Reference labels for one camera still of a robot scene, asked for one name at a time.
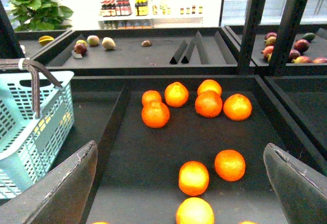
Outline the black shelf post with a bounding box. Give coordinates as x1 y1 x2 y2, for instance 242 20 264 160
238 0 266 74
268 0 308 76

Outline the orange bottom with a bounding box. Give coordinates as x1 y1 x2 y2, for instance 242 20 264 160
175 197 215 224

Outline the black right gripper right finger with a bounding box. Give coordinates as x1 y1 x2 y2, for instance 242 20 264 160
263 143 326 223

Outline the yellow mango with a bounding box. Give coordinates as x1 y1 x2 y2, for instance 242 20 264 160
33 112 72 135

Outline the orange front right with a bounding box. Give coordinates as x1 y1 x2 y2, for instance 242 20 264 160
214 150 246 182

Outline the orange back right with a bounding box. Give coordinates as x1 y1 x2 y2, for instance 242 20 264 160
223 93 252 121

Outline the black shelf post left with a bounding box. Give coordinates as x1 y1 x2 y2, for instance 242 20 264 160
238 0 266 74

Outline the shelf of sauce bottles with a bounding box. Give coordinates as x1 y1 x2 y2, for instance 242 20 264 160
99 0 203 18

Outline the brown basket handle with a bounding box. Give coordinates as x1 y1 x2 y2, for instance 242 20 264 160
1 58 62 118

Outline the light blue plastic basket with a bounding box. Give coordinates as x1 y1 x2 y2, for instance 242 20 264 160
1 71 74 199

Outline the green avocado far tray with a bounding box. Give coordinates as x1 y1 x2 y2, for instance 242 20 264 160
302 32 316 43

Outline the orange front centre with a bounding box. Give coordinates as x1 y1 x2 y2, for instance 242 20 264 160
178 161 209 196

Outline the orange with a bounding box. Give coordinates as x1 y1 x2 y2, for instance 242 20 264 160
214 150 246 182
175 197 215 224
178 161 209 196
223 93 252 121

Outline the green potted plant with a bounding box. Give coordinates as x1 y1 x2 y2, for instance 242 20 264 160
9 0 74 32

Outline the orange back left large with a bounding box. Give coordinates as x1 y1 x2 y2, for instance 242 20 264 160
141 100 170 129

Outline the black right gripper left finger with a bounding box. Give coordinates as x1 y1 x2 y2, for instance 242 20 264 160
1 141 98 223

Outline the black shelf post right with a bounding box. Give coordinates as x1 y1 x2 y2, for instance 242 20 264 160
268 0 308 76

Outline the white zip tie right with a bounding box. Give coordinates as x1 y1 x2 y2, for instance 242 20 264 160
18 58 29 70

